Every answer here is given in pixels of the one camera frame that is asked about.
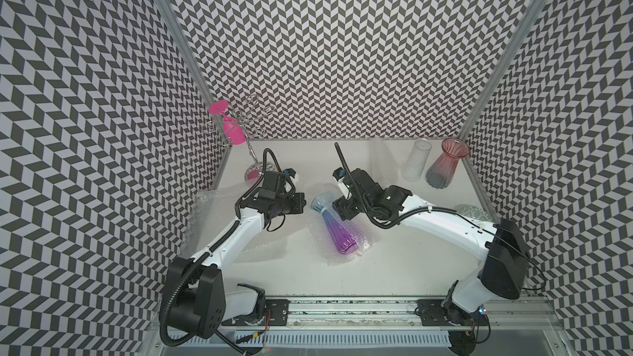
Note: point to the pink vase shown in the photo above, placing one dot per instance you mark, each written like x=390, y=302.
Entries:
x=442, y=171

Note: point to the clear glass vase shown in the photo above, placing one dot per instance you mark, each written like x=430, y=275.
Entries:
x=415, y=164

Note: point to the green patterned bowl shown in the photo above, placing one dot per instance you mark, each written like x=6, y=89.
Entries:
x=474, y=213

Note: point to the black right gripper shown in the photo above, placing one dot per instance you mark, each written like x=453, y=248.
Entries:
x=342, y=207

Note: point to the pink plastic wine glass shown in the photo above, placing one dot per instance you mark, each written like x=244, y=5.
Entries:
x=225, y=124

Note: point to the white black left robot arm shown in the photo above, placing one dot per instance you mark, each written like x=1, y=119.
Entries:
x=195, y=300

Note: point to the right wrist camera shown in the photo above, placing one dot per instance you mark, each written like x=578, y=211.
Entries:
x=339, y=174

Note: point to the clear bubble wrap sheet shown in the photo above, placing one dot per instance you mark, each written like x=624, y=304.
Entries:
x=211, y=212

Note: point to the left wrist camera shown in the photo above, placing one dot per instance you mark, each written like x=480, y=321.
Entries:
x=291, y=173

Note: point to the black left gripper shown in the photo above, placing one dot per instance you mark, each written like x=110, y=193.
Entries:
x=299, y=201

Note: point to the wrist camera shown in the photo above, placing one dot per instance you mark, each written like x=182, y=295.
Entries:
x=339, y=174
x=291, y=173

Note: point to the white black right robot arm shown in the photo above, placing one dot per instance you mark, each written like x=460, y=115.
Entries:
x=502, y=253

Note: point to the blue purple vase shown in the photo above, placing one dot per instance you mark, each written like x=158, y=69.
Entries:
x=342, y=239

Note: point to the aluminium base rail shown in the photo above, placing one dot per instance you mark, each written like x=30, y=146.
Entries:
x=332, y=313

